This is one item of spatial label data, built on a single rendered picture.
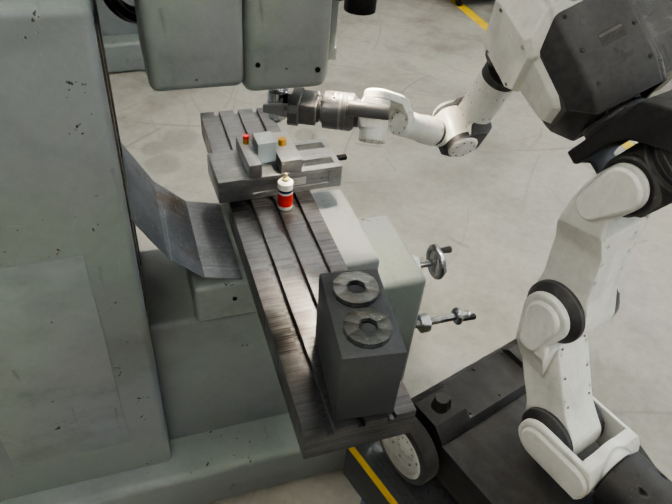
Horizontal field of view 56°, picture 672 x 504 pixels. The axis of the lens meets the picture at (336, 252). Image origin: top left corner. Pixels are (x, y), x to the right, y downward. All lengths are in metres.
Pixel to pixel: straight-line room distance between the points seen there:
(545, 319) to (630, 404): 1.40
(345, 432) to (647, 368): 1.85
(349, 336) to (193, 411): 0.96
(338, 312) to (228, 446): 0.97
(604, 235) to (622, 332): 1.78
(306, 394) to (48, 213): 0.61
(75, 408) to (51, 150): 0.76
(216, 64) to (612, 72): 0.73
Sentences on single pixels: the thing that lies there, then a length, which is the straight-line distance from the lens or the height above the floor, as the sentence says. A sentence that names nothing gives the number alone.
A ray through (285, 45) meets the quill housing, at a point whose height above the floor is 1.42.
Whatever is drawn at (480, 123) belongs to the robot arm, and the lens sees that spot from 1.62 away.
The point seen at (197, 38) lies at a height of 1.45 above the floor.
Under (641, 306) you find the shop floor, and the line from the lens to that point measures 3.17.
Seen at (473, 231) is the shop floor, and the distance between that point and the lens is 3.24.
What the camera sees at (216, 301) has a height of 0.78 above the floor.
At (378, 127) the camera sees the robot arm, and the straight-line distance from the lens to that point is 1.47.
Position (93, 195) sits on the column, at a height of 1.20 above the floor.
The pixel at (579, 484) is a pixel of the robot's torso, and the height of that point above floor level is 0.70.
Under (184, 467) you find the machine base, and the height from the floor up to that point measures 0.20.
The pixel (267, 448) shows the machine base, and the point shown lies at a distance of 2.05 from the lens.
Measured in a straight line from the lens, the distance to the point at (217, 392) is 1.94.
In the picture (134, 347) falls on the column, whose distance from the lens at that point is 1.63.
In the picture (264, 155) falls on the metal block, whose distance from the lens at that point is 1.72.
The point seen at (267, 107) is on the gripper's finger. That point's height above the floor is 1.24.
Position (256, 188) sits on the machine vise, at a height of 0.95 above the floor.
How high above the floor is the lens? 1.96
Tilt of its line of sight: 41 degrees down
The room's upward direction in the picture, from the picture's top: 6 degrees clockwise
